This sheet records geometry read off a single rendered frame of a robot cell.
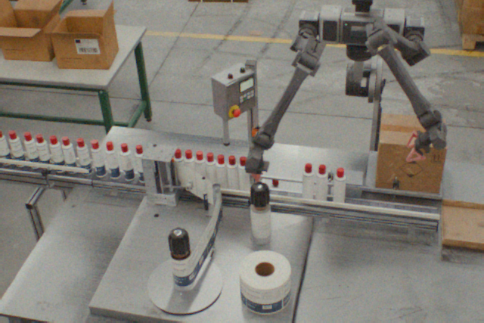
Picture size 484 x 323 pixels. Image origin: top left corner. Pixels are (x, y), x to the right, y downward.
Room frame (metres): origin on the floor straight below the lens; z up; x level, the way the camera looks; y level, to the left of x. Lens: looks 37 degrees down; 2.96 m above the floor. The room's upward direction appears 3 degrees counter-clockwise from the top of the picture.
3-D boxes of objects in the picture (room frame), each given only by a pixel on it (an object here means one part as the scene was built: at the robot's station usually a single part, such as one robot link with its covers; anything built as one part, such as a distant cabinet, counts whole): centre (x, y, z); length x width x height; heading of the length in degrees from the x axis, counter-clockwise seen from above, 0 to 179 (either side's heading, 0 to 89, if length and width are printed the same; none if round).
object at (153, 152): (2.38, 0.38, 1.14); 0.14 x 0.11 x 0.01; 75
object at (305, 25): (2.84, -0.33, 1.45); 0.09 x 0.08 x 0.12; 76
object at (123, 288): (1.96, 0.18, 0.86); 0.80 x 0.67 x 0.05; 75
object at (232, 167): (2.39, 0.05, 0.98); 0.05 x 0.05 x 0.20
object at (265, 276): (1.76, -0.06, 0.95); 0.20 x 0.20 x 0.14
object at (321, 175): (2.29, -0.35, 0.98); 0.05 x 0.05 x 0.20
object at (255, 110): (2.51, -0.05, 1.16); 0.04 x 0.04 x 0.67; 75
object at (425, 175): (2.48, -0.79, 0.99); 0.30 x 0.24 x 0.27; 77
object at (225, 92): (2.47, 0.03, 1.38); 0.17 x 0.10 x 0.19; 130
